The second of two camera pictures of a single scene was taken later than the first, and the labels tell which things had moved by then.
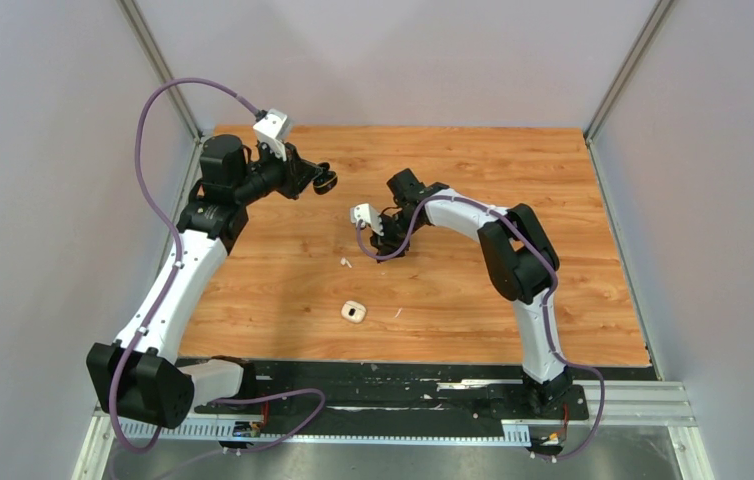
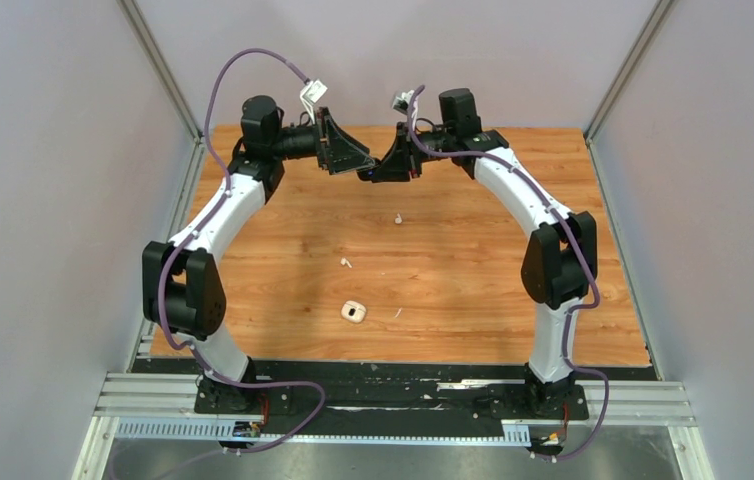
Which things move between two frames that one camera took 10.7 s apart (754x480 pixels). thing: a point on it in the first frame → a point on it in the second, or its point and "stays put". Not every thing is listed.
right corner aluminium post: x=627 y=70 stays put
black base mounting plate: x=499 y=390 stays put
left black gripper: x=297 y=174 → x=342 y=162
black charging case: x=325 y=182 → x=370 y=174
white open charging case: x=353 y=311 stays put
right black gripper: x=385 y=244 → x=403 y=161
